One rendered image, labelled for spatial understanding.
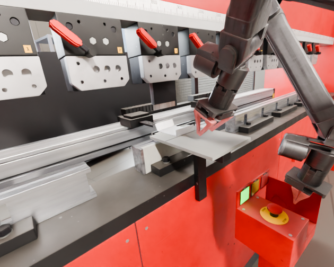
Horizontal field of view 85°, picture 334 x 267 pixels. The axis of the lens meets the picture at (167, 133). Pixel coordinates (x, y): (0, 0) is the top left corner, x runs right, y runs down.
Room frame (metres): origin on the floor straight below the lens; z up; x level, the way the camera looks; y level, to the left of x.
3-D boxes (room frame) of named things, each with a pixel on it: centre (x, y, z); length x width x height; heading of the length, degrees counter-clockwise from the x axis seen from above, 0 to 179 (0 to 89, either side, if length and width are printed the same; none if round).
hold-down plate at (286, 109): (1.23, -0.83, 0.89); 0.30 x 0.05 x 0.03; 128
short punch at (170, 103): (0.66, 0.00, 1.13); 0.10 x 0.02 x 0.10; 128
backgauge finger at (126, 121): (0.79, 0.09, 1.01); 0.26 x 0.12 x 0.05; 38
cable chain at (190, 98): (1.45, -0.36, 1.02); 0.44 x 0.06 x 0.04; 128
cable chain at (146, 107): (1.11, 0.08, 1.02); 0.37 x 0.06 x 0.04; 128
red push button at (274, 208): (0.43, -0.29, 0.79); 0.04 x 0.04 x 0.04
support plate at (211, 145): (0.55, -0.09, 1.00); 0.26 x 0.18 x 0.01; 38
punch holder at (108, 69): (0.52, 0.18, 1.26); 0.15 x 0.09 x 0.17; 128
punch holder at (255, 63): (1.01, -0.46, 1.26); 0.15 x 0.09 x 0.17; 128
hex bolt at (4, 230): (0.31, 0.36, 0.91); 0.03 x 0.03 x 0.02
